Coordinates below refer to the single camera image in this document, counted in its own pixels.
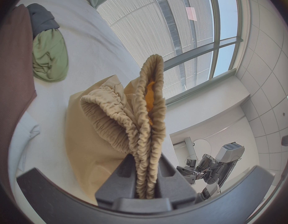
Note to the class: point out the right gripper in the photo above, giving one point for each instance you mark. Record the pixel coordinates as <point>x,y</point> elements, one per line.
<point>189,175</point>

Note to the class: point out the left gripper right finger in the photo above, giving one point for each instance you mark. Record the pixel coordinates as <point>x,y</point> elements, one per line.
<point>179,190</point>

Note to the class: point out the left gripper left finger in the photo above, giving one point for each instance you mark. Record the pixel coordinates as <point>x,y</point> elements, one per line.
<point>111,190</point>

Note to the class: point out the tan shorts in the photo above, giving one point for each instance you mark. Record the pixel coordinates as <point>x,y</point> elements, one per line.
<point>99,136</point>

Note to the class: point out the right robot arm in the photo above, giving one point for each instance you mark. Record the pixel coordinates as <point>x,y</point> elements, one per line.
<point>230,155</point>

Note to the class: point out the bed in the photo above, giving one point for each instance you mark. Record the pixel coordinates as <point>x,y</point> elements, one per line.
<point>88,43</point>

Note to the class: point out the window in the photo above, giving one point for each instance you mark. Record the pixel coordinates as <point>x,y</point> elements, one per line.
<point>181,31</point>

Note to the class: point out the green garment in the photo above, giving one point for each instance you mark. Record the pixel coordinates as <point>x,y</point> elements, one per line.
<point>50,59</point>

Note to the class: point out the brown shorts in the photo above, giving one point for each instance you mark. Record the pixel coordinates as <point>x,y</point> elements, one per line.
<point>15,66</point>

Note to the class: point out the black garment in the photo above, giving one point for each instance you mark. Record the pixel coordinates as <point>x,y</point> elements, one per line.
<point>41,20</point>

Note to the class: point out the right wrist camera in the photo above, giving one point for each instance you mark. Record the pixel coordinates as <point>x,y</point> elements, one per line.
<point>191,162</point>

